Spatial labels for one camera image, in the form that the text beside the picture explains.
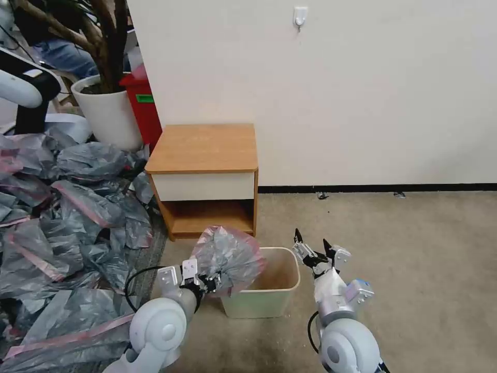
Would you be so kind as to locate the beige plastic trash can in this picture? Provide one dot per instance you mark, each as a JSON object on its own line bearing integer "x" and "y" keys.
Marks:
{"x": 264, "y": 301}

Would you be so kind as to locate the black baseboard strip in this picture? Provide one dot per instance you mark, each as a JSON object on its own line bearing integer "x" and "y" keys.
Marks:
{"x": 376, "y": 187}

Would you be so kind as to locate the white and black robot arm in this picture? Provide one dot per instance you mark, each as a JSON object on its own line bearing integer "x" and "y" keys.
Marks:
{"x": 27, "y": 89}

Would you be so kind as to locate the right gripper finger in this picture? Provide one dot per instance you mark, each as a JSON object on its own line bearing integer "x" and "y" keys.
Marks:
{"x": 329, "y": 252}
{"x": 301, "y": 250}

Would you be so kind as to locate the white wall hook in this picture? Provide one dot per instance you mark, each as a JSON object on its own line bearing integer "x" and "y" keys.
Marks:
{"x": 300, "y": 15}

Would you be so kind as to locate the wooden nightstand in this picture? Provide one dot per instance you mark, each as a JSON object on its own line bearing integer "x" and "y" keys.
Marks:
{"x": 205, "y": 149}

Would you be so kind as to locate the white rolled sheet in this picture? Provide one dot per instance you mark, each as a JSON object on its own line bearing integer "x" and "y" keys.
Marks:
{"x": 70, "y": 126}

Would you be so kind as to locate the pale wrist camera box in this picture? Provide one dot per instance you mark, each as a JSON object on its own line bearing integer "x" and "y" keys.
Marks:
{"x": 342, "y": 257}
{"x": 190, "y": 270}

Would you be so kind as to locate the person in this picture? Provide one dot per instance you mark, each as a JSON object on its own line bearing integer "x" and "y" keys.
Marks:
{"x": 66, "y": 54}

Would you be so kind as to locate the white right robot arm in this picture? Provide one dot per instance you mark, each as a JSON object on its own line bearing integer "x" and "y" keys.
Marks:
{"x": 341, "y": 330}

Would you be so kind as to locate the grey floor rug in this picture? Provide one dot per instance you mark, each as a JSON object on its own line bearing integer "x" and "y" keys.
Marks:
{"x": 149, "y": 260}

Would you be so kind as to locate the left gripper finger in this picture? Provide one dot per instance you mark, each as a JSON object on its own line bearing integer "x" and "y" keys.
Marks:
{"x": 217, "y": 286}
{"x": 216, "y": 276}

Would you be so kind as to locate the red bin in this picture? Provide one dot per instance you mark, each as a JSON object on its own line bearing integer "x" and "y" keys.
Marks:
{"x": 145, "y": 116}

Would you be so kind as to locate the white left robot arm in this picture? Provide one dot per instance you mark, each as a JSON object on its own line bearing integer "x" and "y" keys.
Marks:
{"x": 159, "y": 326}

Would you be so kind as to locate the white plant pot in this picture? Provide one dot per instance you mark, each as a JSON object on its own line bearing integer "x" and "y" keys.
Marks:
{"x": 108, "y": 116}

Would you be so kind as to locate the green label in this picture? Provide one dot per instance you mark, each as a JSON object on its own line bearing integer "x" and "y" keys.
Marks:
{"x": 145, "y": 98}

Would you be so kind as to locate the white nightstand drawer front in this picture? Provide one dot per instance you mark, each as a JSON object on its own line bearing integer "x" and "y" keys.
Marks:
{"x": 202, "y": 186}

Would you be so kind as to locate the grey pink-rimmed garbage bag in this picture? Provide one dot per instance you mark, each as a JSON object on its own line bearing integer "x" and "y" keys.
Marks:
{"x": 66, "y": 334}
{"x": 229, "y": 260}
{"x": 134, "y": 229}
{"x": 91, "y": 161}
{"x": 21, "y": 200}
{"x": 42, "y": 256}
{"x": 23, "y": 153}
{"x": 87, "y": 204}
{"x": 143, "y": 190}

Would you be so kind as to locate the small dark floor debris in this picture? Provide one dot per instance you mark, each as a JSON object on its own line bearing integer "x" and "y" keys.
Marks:
{"x": 399, "y": 194}
{"x": 322, "y": 195}

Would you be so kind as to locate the brown plant trunk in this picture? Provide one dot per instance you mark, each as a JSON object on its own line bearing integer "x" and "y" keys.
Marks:
{"x": 108, "y": 42}

